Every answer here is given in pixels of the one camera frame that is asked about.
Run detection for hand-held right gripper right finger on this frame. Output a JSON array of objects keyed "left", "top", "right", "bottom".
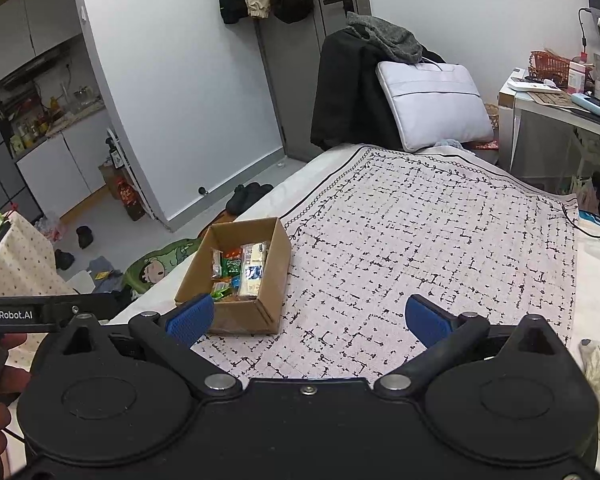
[{"left": 374, "top": 294, "right": 581, "bottom": 397}]

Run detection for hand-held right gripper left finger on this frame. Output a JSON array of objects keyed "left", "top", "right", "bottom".
[{"left": 37, "top": 293, "right": 244, "bottom": 401}]

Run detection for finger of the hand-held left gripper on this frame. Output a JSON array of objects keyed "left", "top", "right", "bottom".
[{"left": 59, "top": 292, "right": 123, "bottom": 333}]

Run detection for cardboard box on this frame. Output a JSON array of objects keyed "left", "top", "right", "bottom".
[{"left": 174, "top": 217, "right": 292, "bottom": 337}]

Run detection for pile of snack packets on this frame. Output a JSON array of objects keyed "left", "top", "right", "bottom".
[{"left": 209, "top": 241, "right": 272, "bottom": 304}]

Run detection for pale yellow biscuit packet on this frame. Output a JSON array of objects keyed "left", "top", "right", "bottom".
[{"left": 237, "top": 242, "right": 272, "bottom": 302}]

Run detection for person's left hand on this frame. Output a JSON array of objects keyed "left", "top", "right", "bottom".
[{"left": 0, "top": 332, "right": 32, "bottom": 467}]

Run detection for blue jeans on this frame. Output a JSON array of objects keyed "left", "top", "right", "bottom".
[{"left": 86, "top": 255, "right": 127, "bottom": 292}]

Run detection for beige dotted cloth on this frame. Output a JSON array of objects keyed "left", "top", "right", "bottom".
[{"left": 0, "top": 209, "right": 82, "bottom": 372}]

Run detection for green cartoon floor mat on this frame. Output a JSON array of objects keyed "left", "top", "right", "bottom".
[{"left": 122, "top": 236, "right": 207, "bottom": 297}]

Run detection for clear plastic bag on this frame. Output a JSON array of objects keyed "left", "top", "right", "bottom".
[{"left": 32, "top": 209, "right": 69, "bottom": 244}]

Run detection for dark soda bottle red label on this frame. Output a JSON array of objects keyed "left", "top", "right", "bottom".
[{"left": 116, "top": 180, "right": 147, "bottom": 222}]

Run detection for white kitchen cabinet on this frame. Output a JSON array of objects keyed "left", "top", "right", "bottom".
[{"left": 14, "top": 110, "right": 115, "bottom": 222}]

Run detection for dark bottle white label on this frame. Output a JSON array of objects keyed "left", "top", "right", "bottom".
[{"left": 107, "top": 137, "right": 126, "bottom": 169}]

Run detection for kitchen countertop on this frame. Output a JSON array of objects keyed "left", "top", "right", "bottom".
[{"left": 7, "top": 96, "right": 107, "bottom": 162}]

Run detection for grey laptop bag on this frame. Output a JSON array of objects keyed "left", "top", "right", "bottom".
[{"left": 375, "top": 59, "right": 496, "bottom": 154}]

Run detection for white desk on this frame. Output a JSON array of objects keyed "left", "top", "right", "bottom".
[{"left": 497, "top": 66, "right": 600, "bottom": 197}]

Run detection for grey door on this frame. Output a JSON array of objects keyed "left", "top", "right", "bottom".
[{"left": 252, "top": 0, "right": 372, "bottom": 162}]

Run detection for orange plastic basket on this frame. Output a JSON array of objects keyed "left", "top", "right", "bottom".
[{"left": 528, "top": 49, "right": 572, "bottom": 82}]

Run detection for pink box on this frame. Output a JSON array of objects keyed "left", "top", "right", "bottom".
[{"left": 567, "top": 59, "right": 589, "bottom": 94}]

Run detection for grey hoodie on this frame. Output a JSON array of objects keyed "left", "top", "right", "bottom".
[{"left": 346, "top": 11, "right": 424, "bottom": 64}]

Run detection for white wire rack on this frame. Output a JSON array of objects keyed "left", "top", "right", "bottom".
[{"left": 104, "top": 127, "right": 157, "bottom": 222}]

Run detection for white wall cabinet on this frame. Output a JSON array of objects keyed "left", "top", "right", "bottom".
[{"left": 0, "top": 0, "right": 85, "bottom": 87}]

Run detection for black monitor cable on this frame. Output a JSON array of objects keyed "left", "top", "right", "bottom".
[{"left": 578, "top": 7, "right": 594, "bottom": 57}]

